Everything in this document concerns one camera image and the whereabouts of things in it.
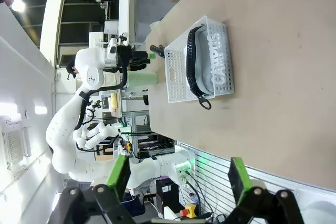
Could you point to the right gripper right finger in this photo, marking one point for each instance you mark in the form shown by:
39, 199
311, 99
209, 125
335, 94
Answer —
237, 179

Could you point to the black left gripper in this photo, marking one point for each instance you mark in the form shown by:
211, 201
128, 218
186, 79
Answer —
135, 57

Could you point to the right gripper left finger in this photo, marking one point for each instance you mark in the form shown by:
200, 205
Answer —
119, 174

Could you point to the black stapler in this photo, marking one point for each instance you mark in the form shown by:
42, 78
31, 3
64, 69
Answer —
158, 50

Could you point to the pale green cup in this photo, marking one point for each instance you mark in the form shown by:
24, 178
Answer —
141, 79

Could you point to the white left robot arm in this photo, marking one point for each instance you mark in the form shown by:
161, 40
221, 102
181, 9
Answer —
65, 124

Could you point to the white perforated plastic basket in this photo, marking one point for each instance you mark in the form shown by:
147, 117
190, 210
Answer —
174, 95

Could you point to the white slatted panel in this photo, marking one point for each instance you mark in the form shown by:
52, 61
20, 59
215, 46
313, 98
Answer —
218, 179

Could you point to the grey zippered pencil pouch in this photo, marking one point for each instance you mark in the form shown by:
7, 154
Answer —
202, 58

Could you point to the black electronics box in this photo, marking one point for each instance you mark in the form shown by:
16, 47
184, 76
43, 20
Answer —
168, 192

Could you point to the yellow red emergency stop button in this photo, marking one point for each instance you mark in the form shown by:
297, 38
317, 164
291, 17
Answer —
189, 211

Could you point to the bystander with black cap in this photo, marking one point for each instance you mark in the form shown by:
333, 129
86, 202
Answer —
71, 68

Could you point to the ceiling air conditioner vent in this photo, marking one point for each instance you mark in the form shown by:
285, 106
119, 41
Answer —
14, 148

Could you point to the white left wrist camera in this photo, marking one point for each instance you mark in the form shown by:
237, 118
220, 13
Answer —
112, 47

